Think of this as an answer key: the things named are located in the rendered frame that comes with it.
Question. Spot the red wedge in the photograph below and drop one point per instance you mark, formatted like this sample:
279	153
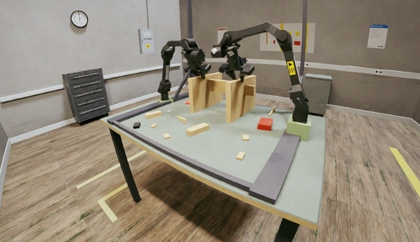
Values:
265	124

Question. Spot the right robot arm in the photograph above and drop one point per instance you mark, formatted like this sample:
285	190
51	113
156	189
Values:
191	52

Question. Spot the tan wooden rail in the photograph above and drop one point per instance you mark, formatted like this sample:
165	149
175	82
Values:
220	86

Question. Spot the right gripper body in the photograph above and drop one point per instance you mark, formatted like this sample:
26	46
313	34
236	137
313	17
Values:
195	65

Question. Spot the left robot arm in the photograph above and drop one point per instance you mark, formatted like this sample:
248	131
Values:
228	46

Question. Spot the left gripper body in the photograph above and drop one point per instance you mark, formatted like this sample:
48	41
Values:
235	65

